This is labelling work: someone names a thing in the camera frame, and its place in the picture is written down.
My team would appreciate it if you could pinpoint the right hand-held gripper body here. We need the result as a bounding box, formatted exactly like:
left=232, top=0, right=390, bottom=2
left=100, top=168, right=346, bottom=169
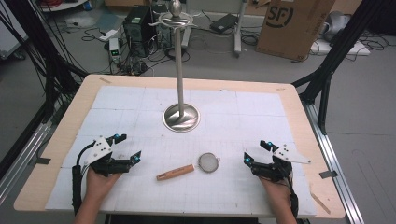
left=250, top=143, right=312, bottom=183

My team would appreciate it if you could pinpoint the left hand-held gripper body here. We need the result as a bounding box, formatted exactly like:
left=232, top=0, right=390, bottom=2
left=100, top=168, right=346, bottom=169
left=84, top=135, right=132, bottom=178

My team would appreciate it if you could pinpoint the mesh strainer with wooden handle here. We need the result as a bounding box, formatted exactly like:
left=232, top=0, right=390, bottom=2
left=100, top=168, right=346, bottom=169
left=156, top=152, right=221, bottom=182

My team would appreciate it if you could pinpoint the steel stand with round base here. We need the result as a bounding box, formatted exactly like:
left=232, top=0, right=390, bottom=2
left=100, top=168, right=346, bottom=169
left=148, top=0, right=202, bottom=133

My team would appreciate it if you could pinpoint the person's right hand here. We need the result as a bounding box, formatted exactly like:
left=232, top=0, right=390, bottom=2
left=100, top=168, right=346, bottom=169
left=260, top=176, right=292, bottom=203

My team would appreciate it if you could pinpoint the person's left hand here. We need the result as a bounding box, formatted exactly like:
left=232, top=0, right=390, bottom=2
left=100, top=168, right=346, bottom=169
left=85, top=167, right=123, bottom=203

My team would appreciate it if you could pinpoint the thin wooden strip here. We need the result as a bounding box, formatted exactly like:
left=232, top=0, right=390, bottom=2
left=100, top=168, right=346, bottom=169
left=311, top=192, right=332, bottom=215

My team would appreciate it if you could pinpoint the white device with green display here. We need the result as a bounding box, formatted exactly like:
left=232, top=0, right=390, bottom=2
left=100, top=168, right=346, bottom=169
left=108, top=37, right=121, bottom=63

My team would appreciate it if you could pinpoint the white power strip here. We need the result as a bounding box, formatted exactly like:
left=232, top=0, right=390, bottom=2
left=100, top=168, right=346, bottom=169
left=98, top=29, right=119, bottom=42

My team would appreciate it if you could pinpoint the white flat box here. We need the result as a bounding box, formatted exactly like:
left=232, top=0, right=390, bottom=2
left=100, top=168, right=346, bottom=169
left=309, top=38, right=372, bottom=57

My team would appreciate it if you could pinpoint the black computer tower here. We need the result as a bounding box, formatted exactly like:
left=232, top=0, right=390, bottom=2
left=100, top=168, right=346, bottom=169
left=122, top=5, right=153, bottom=59

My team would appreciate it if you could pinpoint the brown cardboard box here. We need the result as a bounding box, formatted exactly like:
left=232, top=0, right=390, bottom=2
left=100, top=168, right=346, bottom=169
left=255, top=0, right=335, bottom=62

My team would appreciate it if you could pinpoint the black laptop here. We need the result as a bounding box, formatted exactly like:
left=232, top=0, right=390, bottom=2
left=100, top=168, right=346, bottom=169
left=209, top=13, right=239, bottom=35

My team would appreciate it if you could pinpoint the round white table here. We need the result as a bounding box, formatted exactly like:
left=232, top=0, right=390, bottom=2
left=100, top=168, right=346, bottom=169
left=40, top=0, right=88, bottom=13

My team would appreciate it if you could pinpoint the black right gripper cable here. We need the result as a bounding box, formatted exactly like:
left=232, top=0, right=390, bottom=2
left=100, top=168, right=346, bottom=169
left=286, top=172, right=300, bottom=218

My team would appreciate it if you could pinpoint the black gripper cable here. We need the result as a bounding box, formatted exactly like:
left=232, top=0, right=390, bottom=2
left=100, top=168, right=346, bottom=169
left=71, top=141, right=96, bottom=216
left=286, top=172, right=300, bottom=218

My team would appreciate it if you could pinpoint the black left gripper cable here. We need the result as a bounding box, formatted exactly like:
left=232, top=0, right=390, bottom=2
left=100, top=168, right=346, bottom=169
left=71, top=141, right=96, bottom=216

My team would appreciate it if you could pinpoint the aluminium rail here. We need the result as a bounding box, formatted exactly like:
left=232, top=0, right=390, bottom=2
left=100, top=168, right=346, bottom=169
left=0, top=120, right=52, bottom=203
left=302, top=101, right=365, bottom=224

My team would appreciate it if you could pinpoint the black metal frame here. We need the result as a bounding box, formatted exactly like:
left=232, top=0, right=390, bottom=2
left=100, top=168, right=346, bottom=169
left=292, top=0, right=382, bottom=136
left=6, top=0, right=90, bottom=125

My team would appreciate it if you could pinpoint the white desk frame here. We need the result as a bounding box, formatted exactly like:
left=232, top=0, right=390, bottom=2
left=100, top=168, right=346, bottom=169
left=233, top=0, right=249, bottom=59

